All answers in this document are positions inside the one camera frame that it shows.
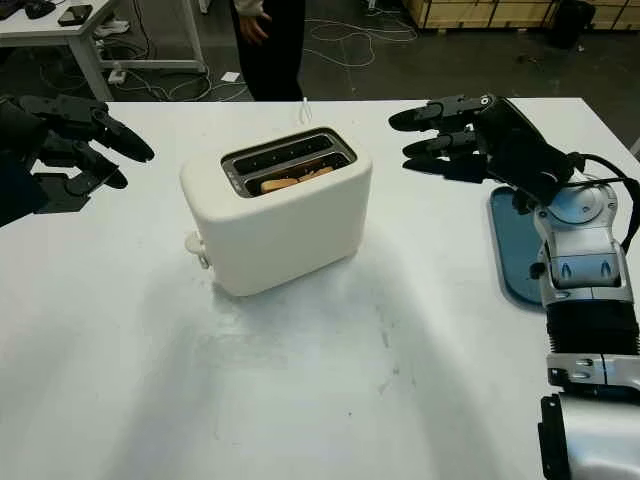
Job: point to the white metal-legged desk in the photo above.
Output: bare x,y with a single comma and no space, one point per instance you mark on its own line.
30,27

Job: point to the white power strip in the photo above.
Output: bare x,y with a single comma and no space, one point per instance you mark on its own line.
116,75

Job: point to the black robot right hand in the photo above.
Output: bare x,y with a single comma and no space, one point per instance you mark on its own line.
515,145

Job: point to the person's bare hand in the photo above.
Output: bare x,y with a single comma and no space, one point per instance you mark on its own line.
254,27

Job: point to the toast slice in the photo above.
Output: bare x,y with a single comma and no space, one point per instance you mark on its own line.
280,185

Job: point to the person in beige jacket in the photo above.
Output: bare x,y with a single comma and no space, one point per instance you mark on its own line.
270,65

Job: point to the white two-slot toaster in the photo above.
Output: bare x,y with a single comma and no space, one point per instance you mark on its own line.
280,235

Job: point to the black smartphone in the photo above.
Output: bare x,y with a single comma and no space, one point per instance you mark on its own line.
75,14

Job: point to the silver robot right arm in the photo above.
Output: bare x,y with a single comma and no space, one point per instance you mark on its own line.
585,250

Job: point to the small black device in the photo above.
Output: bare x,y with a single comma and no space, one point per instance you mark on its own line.
37,7

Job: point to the blue oval tray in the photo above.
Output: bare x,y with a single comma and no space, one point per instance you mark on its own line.
510,240

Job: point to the white paper sheet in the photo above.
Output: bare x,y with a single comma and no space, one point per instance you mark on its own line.
230,76

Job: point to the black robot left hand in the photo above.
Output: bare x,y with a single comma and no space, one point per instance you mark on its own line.
75,117

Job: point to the stacked wooden crates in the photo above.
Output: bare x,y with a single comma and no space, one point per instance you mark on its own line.
475,12

